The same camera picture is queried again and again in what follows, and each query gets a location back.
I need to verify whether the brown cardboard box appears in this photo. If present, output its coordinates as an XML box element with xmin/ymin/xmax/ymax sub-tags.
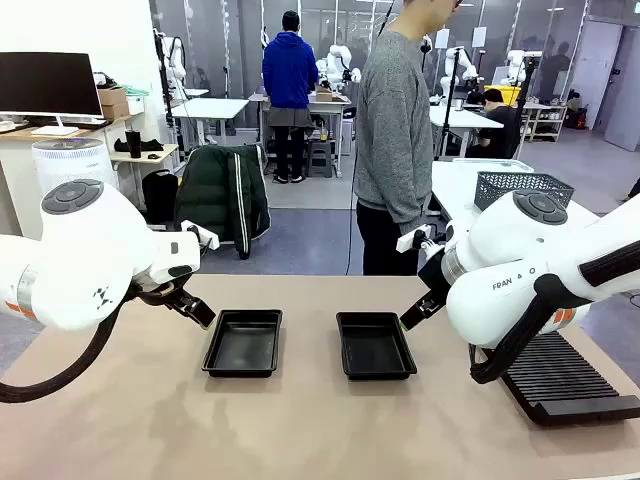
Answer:
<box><xmin>97</xmin><ymin>87</ymin><xmax>130</xmax><ymax>120</ymax></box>

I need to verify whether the black tumbler cup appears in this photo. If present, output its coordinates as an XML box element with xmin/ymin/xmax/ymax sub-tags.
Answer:
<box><xmin>124</xmin><ymin>128</ymin><xmax>144</xmax><ymax>159</ymax></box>

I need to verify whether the dark green puffer jacket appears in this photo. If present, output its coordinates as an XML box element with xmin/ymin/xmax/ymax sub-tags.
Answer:
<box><xmin>173</xmin><ymin>144</ymin><xmax>272</xmax><ymax>260</ymax></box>

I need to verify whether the grey background workbench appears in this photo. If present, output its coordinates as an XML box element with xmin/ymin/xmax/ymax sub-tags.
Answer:
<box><xmin>248</xmin><ymin>92</ymin><xmax>353</xmax><ymax>179</ymax></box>

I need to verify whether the black ESD tray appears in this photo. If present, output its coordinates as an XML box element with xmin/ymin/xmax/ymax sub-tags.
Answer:
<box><xmin>335</xmin><ymin>311</ymin><xmax>418</xmax><ymax>381</ymax></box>
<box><xmin>201</xmin><ymin>308</ymin><xmax>284</xmax><ymax>379</ymax></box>

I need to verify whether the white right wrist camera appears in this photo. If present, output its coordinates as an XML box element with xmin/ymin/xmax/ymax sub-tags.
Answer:
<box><xmin>396</xmin><ymin>224</ymin><xmax>432</xmax><ymax>253</ymax></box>

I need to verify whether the person in grey sweater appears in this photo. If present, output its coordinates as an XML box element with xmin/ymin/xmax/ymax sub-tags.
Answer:
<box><xmin>352</xmin><ymin>0</ymin><xmax>464</xmax><ymax>277</ymax></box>

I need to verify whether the black tripod stand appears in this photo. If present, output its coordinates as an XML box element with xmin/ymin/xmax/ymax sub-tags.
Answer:
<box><xmin>433</xmin><ymin>47</ymin><xmax>461</xmax><ymax>160</ymax></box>

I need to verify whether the black cloth bundle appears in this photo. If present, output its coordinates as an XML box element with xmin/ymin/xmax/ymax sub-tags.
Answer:
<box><xmin>113</xmin><ymin>137</ymin><xmax>165</xmax><ymax>153</ymax></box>

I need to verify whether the white cylindrical air purifier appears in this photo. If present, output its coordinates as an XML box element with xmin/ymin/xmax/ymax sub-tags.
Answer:
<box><xmin>31</xmin><ymin>138</ymin><xmax>119</xmax><ymax>201</ymax></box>

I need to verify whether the black computer monitor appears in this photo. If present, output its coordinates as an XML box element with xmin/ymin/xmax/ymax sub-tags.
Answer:
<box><xmin>0</xmin><ymin>51</ymin><xmax>104</xmax><ymax>137</ymax></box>

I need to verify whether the grey step stool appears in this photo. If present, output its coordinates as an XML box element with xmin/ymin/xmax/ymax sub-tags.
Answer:
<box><xmin>305</xmin><ymin>139</ymin><xmax>335</xmax><ymax>179</ymax></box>

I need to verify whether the black slotted board rack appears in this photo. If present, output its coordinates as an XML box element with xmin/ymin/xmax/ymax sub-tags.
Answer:
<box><xmin>482</xmin><ymin>329</ymin><xmax>640</xmax><ymax>427</ymax></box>

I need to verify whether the white work table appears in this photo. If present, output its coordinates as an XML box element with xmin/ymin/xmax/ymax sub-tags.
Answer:
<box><xmin>430</xmin><ymin>158</ymin><xmax>601</xmax><ymax>236</ymax></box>

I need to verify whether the grey sleeved right forearm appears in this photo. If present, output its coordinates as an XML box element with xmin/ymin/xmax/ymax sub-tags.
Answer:
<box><xmin>384</xmin><ymin>164</ymin><xmax>432</xmax><ymax>236</ymax></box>

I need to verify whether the person in blue hoodie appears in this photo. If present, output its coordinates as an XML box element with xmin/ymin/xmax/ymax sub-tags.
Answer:
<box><xmin>261</xmin><ymin>10</ymin><xmax>320</xmax><ymax>185</ymax></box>

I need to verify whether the white background table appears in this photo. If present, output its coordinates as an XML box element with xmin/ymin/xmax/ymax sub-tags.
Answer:
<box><xmin>170</xmin><ymin>97</ymin><xmax>250</xmax><ymax>146</ymax></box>

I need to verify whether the seated person with black hair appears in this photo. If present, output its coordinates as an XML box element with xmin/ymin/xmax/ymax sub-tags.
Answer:
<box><xmin>467</xmin><ymin>88</ymin><xmax>521</xmax><ymax>160</ymax></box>

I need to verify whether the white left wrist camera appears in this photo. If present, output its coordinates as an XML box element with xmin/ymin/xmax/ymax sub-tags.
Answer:
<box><xmin>180</xmin><ymin>219</ymin><xmax>220</xmax><ymax>250</ymax></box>

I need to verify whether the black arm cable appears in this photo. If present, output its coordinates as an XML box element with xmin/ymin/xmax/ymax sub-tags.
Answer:
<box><xmin>0</xmin><ymin>282</ymin><xmax>139</xmax><ymax>404</ymax></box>
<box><xmin>469</xmin><ymin>243</ymin><xmax>640</xmax><ymax>385</ymax></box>

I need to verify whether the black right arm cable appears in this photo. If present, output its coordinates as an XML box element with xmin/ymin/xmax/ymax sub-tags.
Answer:
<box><xmin>469</xmin><ymin>243</ymin><xmax>640</xmax><ymax>385</ymax></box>

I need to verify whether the yellow plastic bin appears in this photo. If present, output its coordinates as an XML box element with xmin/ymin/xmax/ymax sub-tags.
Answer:
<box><xmin>483</xmin><ymin>84</ymin><xmax>521</xmax><ymax>106</ymax></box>

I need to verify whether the small wood top desk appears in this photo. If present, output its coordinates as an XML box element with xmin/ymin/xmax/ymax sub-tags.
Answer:
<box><xmin>109</xmin><ymin>143</ymin><xmax>180</xmax><ymax>234</ymax></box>

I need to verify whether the black backpack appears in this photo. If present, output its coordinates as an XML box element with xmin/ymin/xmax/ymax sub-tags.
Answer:
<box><xmin>141</xmin><ymin>169</ymin><xmax>179</xmax><ymax>225</ymax></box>

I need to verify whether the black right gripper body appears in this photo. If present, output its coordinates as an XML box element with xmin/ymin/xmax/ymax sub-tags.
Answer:
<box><xmin>417</xmin><ymin>248</ymin><xmax>452</xmax><ymax>304</ymax></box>

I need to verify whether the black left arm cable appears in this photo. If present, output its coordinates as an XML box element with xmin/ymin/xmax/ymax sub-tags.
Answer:
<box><xmin>0</xmin><ymin>282</ymin><xmax>139</xmax><ymax>404</ymax></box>

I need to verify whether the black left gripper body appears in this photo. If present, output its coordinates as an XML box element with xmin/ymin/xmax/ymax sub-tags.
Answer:
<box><xmin>130</xmin><ymin>272</ymin><xmax>188</xmax><ymax>307</ymax></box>

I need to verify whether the white shallow plastic tray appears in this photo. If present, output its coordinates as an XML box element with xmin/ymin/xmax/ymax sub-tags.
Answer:
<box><xmin>452</xmin><ymin>157</ymin><xmax>535</xmax><ymax>174</ymax></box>

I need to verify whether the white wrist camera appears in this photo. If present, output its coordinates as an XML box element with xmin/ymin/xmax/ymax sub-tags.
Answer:
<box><xmin>180</xmin><ymin>219</ymin><xmax>220</xmax><ymax>250</ymax></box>
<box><xmin>396</xmin><ymin>224</ymin><xmax>432</xmax><ymax>253</ymax></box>

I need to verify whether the grey plastic mesh basket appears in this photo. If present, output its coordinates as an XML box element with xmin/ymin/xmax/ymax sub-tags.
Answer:
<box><xmin>473</xmin><ymin>171</ymin><xmax>576</xmax><ymax>212</ymax></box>

